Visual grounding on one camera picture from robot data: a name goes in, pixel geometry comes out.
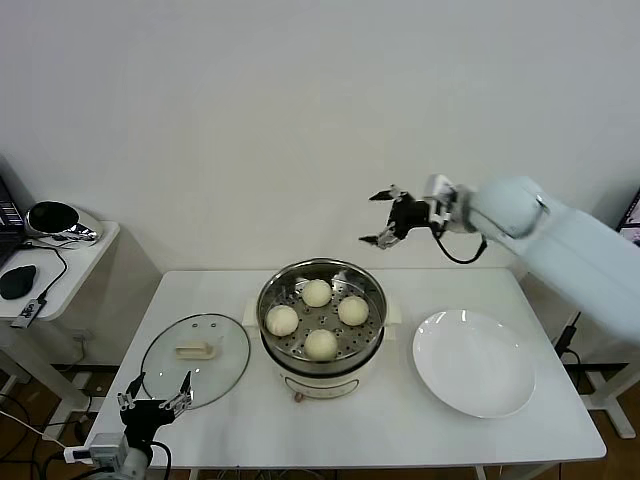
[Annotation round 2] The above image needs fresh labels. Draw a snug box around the cream electric cooking pot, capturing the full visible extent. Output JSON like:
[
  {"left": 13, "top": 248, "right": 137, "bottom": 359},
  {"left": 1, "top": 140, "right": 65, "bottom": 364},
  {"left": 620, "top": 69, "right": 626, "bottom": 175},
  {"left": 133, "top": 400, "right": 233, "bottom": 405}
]
[{"left": 247, "top": 327, "right": 397, "bottom": 404}]

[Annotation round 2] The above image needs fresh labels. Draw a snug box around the black computer mouse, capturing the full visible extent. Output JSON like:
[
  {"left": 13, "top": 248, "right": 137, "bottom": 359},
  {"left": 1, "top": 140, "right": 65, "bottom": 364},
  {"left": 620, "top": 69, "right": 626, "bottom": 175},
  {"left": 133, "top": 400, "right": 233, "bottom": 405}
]
[{"left": 0, "top": 265, "right": 38, "bottom": 301}]

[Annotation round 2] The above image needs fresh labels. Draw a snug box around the stainless steel steamer basket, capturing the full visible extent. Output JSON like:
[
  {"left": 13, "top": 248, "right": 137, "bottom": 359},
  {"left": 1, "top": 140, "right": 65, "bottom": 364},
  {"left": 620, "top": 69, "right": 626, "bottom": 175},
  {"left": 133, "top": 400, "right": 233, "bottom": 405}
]
[{"left": 241, "top": 258, "right": 404, "bottom": 374}]

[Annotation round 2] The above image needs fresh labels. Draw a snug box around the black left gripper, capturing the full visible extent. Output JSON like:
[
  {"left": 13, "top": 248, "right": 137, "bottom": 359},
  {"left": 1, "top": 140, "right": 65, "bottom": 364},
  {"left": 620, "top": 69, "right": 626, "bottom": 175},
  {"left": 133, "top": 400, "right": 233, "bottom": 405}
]
[{"left": 116, "top": 369, "right": 196, "bottom": 442}]

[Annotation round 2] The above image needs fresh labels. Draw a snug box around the large white round plate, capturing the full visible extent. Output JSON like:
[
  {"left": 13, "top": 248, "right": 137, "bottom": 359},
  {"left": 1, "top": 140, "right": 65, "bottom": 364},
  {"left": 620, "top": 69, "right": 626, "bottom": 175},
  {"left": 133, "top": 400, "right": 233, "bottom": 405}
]
[{"left": 411, "top": 310, "right": 537, "bottom": 419}]

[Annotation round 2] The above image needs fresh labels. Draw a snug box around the white steamed baozi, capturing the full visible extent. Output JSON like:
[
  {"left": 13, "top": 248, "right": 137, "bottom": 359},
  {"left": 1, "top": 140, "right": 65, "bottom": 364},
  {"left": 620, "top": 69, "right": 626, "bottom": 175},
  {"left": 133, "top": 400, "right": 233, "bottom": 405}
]
[
  {"left": 265, "top": 304, "right": 300, "bottom": 337},
  {"left": 304, "top": 328, "right": 338, "bottom": 361},
  {"left": 337, "top": 294, "right": 371, "bottom": 326},
  {"left": 301, "top": 278, "right": 333, "bottom": 308}
]

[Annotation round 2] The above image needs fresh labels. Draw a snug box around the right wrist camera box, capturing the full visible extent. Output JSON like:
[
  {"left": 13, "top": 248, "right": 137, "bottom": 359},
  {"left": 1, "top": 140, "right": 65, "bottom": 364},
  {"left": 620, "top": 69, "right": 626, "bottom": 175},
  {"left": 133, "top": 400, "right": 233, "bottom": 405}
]
[{"left": 423, "top": 173, "right": 467, "bottom": 225}]

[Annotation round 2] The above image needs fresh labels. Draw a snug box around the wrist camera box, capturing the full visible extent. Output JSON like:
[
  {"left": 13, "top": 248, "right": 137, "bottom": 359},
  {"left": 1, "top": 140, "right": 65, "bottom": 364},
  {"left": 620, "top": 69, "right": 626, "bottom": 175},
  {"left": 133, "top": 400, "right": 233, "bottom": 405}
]
[
  {"left": 423, "top": 173, "right": 467, "bottom": 225},
  {"left": 63, "top": 433, "right": 127, "bottom": 464}
]

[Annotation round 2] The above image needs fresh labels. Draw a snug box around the black power adapter cable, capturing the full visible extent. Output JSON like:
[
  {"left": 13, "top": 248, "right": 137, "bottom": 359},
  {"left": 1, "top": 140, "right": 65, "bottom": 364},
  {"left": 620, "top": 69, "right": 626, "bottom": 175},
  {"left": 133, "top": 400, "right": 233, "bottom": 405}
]
[{"left": 552, "top": 324, "right": 581, "bottom": 396}]

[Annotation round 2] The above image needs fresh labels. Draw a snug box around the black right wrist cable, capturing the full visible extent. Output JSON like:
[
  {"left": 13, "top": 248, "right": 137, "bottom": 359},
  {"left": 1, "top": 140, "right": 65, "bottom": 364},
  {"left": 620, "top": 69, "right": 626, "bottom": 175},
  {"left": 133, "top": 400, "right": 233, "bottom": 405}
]
[{"left": 430, "top": 224, "right": 489, "bottom": 265}]

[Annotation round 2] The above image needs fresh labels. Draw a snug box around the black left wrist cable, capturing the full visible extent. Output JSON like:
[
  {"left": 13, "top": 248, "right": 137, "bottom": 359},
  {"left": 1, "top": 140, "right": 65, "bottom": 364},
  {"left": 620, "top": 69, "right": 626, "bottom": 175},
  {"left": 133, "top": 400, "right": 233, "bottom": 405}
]
[{"left": 149, "top": 438, "right": 175, "bottom": 472}]

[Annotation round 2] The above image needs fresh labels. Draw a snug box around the open black laptop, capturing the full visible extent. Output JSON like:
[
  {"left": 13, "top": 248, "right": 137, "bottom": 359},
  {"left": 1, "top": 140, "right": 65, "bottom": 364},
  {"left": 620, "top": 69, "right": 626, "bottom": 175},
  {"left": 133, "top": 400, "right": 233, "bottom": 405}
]
[
  {"left": 617, "top": 187, "right": 640, "bottom": 236},
  {"left": 0, "top": 159, "right": 26, "bottom": 269}
]

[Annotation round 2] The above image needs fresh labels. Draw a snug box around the white side table beige panel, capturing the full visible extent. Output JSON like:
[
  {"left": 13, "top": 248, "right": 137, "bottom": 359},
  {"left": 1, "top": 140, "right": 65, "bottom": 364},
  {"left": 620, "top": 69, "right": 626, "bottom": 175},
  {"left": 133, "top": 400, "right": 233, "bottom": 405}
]
[{"left": 0, "top": 221, "right": 164, "bottom": 416}]

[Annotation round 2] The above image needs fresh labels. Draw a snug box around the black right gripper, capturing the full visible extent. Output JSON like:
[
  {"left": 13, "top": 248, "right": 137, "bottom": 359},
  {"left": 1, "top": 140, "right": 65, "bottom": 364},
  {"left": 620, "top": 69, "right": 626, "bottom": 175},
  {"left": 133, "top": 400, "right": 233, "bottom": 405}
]
[{"left": 358, "top": 183, "right": 433, "bottom": 251}]

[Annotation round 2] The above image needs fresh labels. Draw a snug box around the shiny chrome domed device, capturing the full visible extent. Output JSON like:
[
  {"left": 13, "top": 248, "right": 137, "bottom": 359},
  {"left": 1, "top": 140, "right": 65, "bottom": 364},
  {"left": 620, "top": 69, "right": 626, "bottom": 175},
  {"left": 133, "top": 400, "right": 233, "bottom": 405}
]
[{"left": 23, "top": 201, "right": 104, "bottom": 242}]

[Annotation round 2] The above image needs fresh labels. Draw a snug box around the black hub cable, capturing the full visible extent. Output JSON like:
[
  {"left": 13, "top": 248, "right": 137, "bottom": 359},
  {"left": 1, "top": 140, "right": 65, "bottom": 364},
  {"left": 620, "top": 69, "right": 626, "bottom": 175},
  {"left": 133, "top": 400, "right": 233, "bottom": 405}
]
[{"left": 19, "top": 239, "right": 68, "bottom": 304}]

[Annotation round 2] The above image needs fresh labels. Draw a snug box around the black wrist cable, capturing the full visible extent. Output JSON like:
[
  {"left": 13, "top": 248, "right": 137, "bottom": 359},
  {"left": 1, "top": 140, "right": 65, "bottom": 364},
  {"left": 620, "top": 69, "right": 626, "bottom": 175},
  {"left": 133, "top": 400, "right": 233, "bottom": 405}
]
[
  {"left": 430, "top": 224, "right": 489, "bottom": 265},
  {"left": 149, "top": 438, "right": 175, "bottom": 472}
]

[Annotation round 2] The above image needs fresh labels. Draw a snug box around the round glass pot lid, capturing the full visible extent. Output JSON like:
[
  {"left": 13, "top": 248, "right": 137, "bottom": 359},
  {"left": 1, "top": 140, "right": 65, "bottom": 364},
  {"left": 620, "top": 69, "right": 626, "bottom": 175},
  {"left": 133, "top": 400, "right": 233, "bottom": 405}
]
[{"left": 140, "top": 313, "right": 251, "bottom": 411}]

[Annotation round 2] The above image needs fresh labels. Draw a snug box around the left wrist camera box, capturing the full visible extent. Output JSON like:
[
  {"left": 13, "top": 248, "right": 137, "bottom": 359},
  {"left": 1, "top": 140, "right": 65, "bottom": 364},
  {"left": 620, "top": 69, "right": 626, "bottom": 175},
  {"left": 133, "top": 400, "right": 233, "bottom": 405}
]
[{"left": 63, "top": 433, "right": 127, "bottom": 464}]

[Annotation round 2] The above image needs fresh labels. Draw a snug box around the white floor cable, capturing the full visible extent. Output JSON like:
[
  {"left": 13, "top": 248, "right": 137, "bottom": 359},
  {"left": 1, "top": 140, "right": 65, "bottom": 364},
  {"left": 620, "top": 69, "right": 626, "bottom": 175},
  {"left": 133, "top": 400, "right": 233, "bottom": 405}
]
[{"left": 0, "top": 410, "right": 69, "bottom": 451}]

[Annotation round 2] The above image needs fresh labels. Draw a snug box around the grey usb hub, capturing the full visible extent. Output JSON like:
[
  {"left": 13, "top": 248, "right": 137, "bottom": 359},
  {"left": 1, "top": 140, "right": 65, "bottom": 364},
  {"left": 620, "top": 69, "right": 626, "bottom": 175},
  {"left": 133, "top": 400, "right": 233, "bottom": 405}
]
[{"left": 10, "top": 298, "right": 44, "bottom": 330}]

